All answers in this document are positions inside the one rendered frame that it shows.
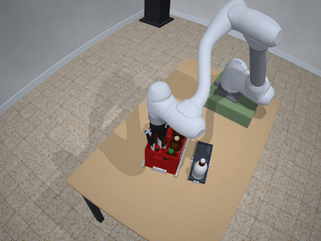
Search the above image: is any white bottle with brown band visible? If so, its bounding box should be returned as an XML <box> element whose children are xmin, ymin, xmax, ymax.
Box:
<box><xmin>192</xmin><ymin>158</ymin><xmax>207</xmax><ymax>179</ymax></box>

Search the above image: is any brown glass bottle with cream cap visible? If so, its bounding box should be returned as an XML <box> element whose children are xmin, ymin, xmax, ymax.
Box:
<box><xmin>169</xmin><ymin>136</ymin><xmax>182</xmax><ymax>152</ymax></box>

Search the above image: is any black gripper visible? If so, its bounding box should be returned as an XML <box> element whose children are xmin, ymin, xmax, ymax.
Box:
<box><xmin>144</xmin><ymin>122</ymin><xmax>169</xmax><ymax>151</ymax></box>

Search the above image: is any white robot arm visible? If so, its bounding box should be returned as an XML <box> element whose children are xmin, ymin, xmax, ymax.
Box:
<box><xmin>146</xmin><ymin>0</ymin><xmax>282</xmax><ymax>139</ymax></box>

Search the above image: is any red bottle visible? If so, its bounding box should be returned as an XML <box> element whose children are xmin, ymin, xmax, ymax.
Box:
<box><xmin>153</xmin><ymin>144</ymin><xmax>163</xmax><ymax>159</ymax></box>
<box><xmin>166</xmin><ymin>127</ymin><xmax>172</xmax><ymax>137</ymax></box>

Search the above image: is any brown bottle with white cap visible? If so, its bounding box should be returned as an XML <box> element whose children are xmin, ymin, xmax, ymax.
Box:
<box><xmin>155</xmin><ymin>135</ymin><xmax>167</xmax><ymax>148</ymax></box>

